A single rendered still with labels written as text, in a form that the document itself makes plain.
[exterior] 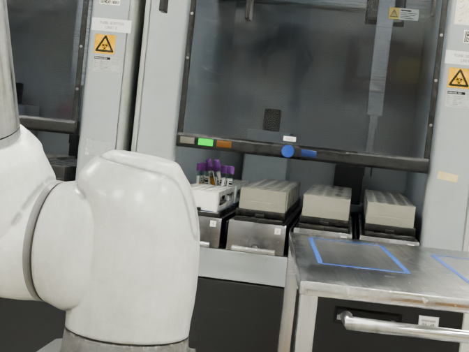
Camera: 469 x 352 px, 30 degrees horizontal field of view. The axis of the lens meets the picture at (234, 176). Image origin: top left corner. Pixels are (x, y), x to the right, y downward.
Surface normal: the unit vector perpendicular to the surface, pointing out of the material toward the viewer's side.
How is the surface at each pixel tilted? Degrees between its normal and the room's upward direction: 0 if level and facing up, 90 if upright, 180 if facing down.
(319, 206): 90
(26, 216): 65
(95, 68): 90
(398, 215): 90
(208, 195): 90
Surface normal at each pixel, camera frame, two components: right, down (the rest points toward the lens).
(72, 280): -0.38, 0.15
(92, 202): -0.57, -0.11
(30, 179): 0.86, -0.04
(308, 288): -0.04, 0.05
